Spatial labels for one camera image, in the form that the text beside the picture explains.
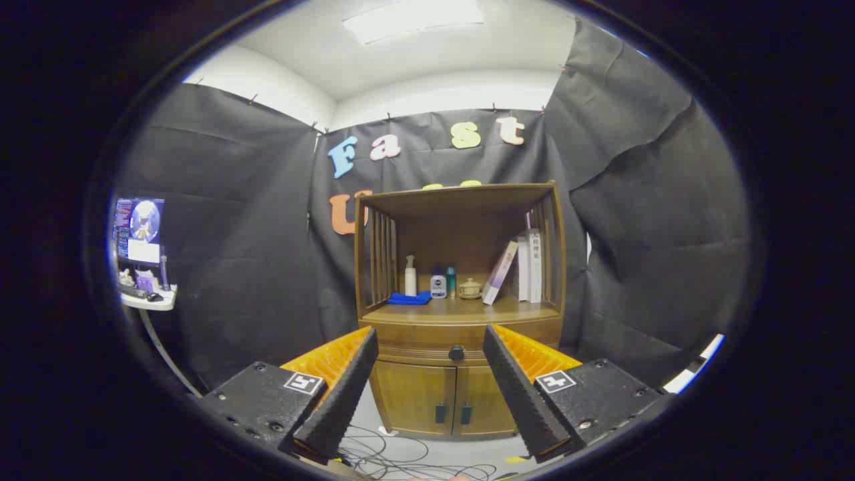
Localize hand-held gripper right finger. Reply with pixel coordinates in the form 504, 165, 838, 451
482, 323, 669, 463

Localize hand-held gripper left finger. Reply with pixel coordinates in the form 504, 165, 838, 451
200, 325, 379, 462

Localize wooden drawer with black knob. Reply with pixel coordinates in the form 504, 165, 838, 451
374, 324, 562, 365

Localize wooden cabinet door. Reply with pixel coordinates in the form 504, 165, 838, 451
456, 364, 528, 438
367, 361, 457, 437

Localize wooden countertop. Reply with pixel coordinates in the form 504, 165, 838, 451
364, 294, 562, 326

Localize wooden cabinet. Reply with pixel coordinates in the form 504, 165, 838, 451
354, 180, 568, 440

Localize purple and white book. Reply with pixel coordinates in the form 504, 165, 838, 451
482, 240, 520, 306

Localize plain white book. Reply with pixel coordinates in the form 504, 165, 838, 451
516, 234, 530, 303

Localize white book with black lettering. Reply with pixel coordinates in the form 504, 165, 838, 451
528, 228, 543, 304

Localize black backdrop cloth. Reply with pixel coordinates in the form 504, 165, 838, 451
117, 17, 749, 395

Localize white desk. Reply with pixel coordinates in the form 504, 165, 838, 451
119, 284, 201, 398

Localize computer monitor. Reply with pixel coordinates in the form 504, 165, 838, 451
114, 197, 166, 265

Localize tangled black floor cables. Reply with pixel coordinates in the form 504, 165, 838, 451
337, 424, 498, 481

